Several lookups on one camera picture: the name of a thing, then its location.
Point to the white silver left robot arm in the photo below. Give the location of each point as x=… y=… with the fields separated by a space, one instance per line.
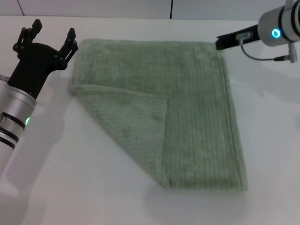
x=14 y=105

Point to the green ribbed towel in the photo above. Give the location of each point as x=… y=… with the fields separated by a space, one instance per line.
x=187 y=105

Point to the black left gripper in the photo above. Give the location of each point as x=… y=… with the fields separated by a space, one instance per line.
x=30 y=68

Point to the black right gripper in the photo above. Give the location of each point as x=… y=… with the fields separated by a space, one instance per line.
x=247 y=36

